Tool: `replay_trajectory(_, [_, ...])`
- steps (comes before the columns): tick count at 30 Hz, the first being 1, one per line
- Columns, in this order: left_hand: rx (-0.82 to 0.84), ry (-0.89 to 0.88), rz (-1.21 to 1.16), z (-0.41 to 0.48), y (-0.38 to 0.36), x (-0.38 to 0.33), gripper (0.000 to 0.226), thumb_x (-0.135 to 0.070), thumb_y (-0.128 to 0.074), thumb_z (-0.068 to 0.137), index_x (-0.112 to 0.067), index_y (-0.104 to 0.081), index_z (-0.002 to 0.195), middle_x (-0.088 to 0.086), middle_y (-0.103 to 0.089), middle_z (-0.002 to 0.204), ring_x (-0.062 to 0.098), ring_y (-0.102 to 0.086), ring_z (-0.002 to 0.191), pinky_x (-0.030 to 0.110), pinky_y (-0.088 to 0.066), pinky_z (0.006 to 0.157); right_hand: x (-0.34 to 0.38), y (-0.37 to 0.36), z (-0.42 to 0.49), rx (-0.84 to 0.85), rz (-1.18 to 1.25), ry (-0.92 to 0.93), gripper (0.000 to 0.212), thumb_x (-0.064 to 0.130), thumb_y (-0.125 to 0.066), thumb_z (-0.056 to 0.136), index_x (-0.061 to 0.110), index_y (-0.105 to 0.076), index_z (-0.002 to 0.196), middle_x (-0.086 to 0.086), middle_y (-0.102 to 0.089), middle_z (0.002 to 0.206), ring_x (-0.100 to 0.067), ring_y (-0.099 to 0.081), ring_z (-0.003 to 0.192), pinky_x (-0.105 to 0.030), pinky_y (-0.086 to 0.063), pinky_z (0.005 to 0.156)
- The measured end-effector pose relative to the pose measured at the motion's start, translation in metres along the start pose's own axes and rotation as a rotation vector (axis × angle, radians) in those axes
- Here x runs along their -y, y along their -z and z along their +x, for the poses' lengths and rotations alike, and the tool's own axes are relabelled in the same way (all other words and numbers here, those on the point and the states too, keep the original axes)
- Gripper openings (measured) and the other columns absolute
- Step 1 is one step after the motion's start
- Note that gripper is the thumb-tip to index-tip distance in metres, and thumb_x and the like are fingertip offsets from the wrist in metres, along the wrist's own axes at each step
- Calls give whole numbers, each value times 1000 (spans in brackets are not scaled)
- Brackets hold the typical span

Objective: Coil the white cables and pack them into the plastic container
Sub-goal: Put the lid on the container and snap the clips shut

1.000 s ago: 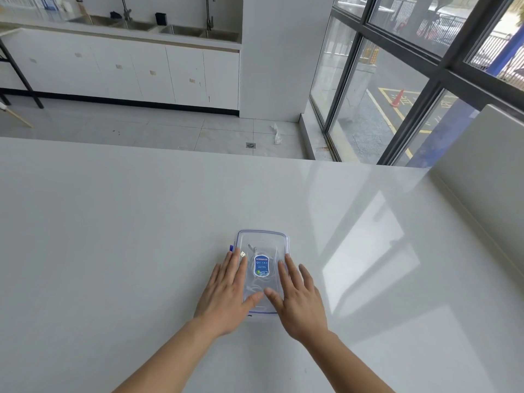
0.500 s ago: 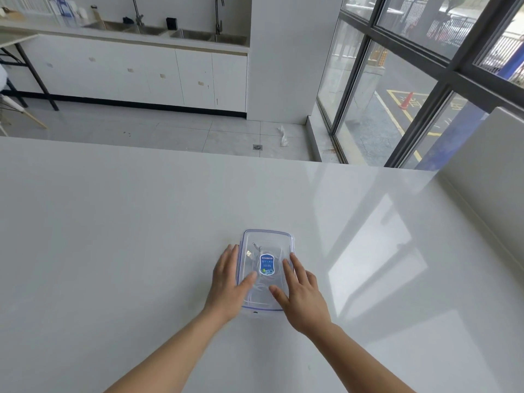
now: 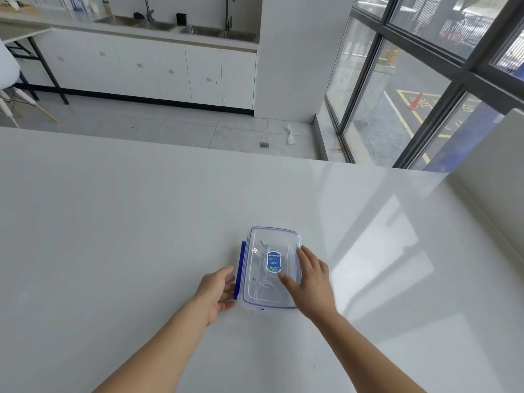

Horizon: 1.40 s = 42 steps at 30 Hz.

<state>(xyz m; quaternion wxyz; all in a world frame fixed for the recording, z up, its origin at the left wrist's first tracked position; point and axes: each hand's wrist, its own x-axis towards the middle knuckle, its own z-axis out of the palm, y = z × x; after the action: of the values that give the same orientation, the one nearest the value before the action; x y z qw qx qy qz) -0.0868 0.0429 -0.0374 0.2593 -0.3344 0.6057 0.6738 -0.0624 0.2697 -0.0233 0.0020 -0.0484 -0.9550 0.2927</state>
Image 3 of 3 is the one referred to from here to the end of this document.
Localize clear container with blue clips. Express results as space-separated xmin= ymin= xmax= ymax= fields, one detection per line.
xmin=233 ymin=226 xmax=306 ymax=315

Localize person's left hand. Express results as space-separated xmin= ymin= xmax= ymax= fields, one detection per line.
xmin=192 ymin=265 xmax=238 ymax=327

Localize clear container lid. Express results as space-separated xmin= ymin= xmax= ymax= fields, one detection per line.
xmin=242 ymin=226 xmax=303 ymax=312

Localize steel sink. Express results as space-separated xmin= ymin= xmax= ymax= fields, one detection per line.
xmin=178 ymin=24 xmax=259 ymax=42
xmin=93 ymin=15 xmax=179 ymax=32

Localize person's right forearm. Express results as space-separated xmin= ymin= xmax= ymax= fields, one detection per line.
xmin=313 ymin=311 xmax=426 ymax=393

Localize white plastic chair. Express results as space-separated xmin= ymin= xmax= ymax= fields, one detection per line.
xmin=0 ymin=38 xmax=59 ymax=128

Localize beige table black legs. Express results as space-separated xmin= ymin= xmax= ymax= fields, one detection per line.
xmin=0 ymin=26 xmax=70 ymax=105

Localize white kitchen cabinet counter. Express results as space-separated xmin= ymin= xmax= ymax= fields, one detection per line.
xmin=0 ymin=8 xmax=259 ymax=116

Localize white slatted rack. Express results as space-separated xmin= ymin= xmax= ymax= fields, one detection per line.
xmin=28 ymin=0 xmax=70 ymax=11

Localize dark window frame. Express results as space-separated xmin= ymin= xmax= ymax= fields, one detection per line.
xmin=324 ymin=0 xmax=524 ymax=170

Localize person's right hand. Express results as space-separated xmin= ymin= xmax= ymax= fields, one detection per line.
xmin=278 ymin=245 xmax=337 ymax=324

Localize person's left forearm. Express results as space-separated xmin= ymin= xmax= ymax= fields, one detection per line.
xmin=92 ymin=300 xmax=212 ymax=393

